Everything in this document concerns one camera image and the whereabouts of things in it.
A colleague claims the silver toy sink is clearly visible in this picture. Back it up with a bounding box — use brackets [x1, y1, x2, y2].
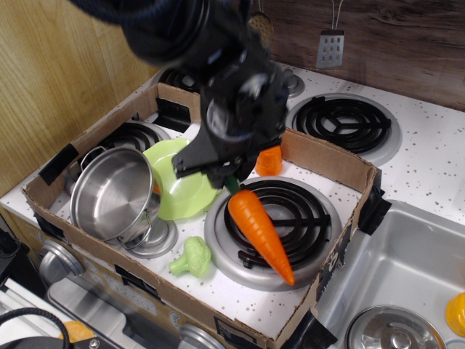
[316, 201, 464, 348]

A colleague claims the light green plastic plate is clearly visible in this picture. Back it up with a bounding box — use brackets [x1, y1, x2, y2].
[143, 138, 217, 220]

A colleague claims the black burner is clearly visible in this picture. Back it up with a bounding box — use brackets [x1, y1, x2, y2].
[203, 176, 342, 292]
[286, 93, 402, 167]
[158, 68, 201, 93]
[99, 121, 171, 152]

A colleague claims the silver knob under pot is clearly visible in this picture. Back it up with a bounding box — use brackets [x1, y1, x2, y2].
[124, 218, 178, 259]

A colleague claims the silver front knob middle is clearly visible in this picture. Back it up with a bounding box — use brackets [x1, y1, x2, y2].
[177, 324, 216, 349]

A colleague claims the black cable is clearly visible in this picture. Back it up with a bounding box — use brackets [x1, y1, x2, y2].
[0, 307, 70, 349]

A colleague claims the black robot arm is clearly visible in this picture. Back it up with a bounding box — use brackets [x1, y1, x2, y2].
[76, 1, 288, 192]

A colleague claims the brown cardboard fence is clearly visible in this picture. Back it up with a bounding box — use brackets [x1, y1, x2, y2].
[24, 84, 381, 348]

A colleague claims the green toy broccoli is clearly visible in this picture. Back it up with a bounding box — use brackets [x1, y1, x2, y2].
[169, 236, 211, 278]

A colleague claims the silver pot lid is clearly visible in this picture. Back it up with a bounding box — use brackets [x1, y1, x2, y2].
[345, 305, 446, 348]

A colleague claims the orange toy bottom left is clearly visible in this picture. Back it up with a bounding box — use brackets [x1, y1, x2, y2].
[64, 320, 95, 343]

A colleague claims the back right black burner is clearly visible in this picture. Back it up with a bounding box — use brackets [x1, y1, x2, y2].
[286, 93, 402, 167]

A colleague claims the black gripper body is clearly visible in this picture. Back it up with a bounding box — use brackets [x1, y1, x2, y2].
[171, 97, 283, 178]

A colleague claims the yellow toy in sink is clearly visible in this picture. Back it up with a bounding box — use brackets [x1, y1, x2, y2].
[445, 292, 465, 337]

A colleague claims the silver front knob left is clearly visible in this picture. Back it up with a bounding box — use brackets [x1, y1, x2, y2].
[39, 240, 84, 285]

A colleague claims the front left black burner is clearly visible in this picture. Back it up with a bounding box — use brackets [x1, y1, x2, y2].
[99, 121, 171, 152]

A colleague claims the back left black burner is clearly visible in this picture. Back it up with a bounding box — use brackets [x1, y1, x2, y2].
[158, 68, 201, 93]

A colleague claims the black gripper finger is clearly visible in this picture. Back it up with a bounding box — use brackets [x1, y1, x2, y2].
[206, 167, 227, 189]
[236, 153, 259, 180]

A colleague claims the silver stove knob top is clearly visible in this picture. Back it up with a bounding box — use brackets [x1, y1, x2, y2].
[283, 68, 304, 98]

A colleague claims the orange toy carrot green stem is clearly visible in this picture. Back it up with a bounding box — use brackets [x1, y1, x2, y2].
[225, 175, 296, 286]

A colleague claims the front right black burner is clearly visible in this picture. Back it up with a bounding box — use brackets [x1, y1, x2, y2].
[203, 176, 342, 292]

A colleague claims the orange cone-shaped toy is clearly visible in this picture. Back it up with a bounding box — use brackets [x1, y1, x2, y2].
[255, 145, 283, 176]

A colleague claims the hanging perforated metal spoon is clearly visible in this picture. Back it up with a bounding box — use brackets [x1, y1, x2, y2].
[248, 0, 274, 49]

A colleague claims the stainless steel pot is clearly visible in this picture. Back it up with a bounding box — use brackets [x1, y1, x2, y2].
[70, 147, 161, 250]

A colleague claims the hanging slotted metal spatula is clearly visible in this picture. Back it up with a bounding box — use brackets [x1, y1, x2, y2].
[315, 1, 345, 69]

